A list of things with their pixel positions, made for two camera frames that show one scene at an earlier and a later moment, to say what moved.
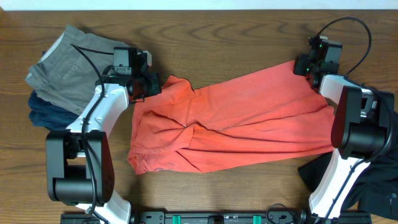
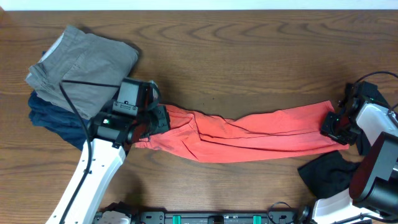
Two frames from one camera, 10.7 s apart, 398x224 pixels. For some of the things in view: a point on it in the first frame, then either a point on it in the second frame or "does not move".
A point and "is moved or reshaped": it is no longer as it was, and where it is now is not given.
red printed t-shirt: x=179 y=129 is moved or reshaped
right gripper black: x=301 y=60 → x=326 y=129
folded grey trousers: x=68 y=69 does not move
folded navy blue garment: x=48 y=115 does not move
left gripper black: x=152 y=88 → x=161 y=119
